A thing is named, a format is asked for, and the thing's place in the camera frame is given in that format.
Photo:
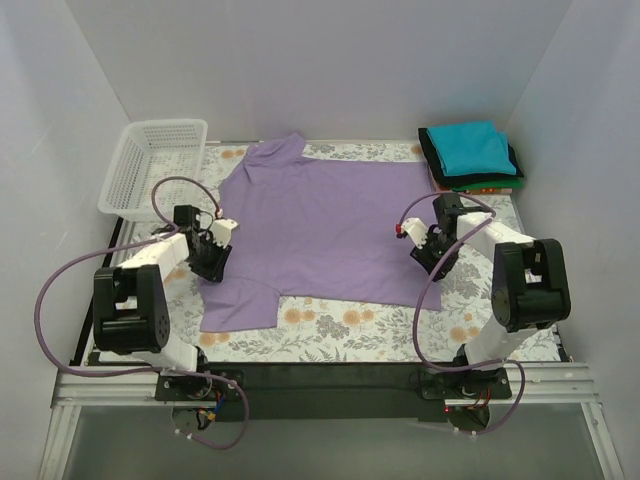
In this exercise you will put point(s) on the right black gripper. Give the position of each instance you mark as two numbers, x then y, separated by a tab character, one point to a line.
432	258

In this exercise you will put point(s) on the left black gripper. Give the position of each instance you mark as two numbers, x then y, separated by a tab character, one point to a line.
211	262

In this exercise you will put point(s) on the purple t shirt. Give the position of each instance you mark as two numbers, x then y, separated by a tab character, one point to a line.
317	228

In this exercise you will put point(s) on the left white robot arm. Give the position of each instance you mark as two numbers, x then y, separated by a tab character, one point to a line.
130	311

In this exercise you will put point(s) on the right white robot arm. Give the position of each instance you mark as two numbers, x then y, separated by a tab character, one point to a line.
529	287

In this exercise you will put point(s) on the black folded t shirt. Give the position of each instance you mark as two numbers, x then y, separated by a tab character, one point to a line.
436	170

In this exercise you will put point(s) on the green folded t shirt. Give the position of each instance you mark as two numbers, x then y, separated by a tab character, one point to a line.
505	186

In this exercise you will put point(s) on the teal folded t shirt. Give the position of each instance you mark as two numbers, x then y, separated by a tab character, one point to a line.
471	148

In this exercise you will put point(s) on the white plastic basket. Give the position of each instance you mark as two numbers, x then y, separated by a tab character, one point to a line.
148	152

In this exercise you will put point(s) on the floral table cloth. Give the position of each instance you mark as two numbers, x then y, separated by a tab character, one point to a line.
314	330

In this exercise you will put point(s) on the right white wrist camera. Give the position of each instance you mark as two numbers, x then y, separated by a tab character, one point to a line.
415	229

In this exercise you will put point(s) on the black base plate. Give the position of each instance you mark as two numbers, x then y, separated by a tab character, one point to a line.
303	391

